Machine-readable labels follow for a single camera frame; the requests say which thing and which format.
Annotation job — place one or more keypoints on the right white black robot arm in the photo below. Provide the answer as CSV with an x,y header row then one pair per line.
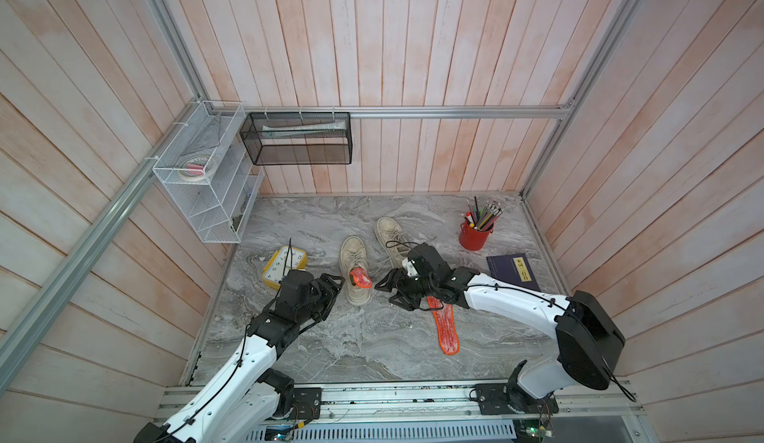
x,y
589,343

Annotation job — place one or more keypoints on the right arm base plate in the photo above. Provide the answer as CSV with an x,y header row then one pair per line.
x,y
504,399

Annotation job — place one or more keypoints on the pens and pencils bunch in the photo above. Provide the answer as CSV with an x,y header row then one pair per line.
x,y
482,217

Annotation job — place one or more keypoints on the black mesh wall basket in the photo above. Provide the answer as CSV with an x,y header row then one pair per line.
x,y
298,138

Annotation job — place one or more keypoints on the beige lace sneaker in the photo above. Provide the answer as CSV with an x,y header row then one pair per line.
x,y
391,236
353,253

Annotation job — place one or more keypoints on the dark blue book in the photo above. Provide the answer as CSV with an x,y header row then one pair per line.
x,y
513,269

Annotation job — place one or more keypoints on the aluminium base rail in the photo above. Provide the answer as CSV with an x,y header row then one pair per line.
x,y
409,401

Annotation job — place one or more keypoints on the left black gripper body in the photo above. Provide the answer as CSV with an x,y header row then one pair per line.
x,y
320,300

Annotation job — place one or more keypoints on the red insole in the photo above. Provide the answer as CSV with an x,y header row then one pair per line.
x,y
360,278
446,327

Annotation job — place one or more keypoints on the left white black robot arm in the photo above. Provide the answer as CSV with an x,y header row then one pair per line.
x,y
247,390

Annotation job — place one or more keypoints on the red pen cup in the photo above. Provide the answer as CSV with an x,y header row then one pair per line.
x,y
472,238

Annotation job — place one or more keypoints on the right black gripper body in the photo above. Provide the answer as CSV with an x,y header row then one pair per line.
x,y
410,290

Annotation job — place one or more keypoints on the yellow alarm clock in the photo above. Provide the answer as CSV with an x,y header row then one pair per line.
x,y
285,259

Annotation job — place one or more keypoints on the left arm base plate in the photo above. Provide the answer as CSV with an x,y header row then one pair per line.
x,y
301,404

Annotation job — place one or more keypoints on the white wire wall shelf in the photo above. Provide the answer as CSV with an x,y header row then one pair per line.
x,y
219,210

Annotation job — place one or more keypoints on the tape roll in shelf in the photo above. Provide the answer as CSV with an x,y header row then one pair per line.
x,y
197,169

